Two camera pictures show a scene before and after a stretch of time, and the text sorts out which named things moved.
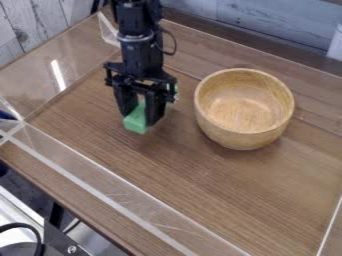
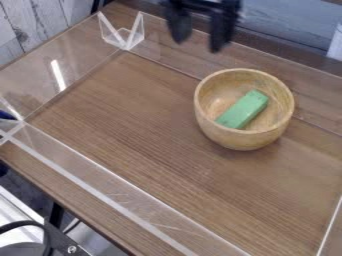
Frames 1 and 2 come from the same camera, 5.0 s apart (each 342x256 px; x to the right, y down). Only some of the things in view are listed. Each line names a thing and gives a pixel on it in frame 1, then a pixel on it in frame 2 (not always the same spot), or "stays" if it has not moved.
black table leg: [58, 213] stays
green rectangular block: [137, 121] → [241, 112]
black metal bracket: [58, 244] stays
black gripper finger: [126, 95] → [181, 18]
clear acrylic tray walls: [235, 178] stays
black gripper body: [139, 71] → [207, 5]
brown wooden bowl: [243, 105] stays
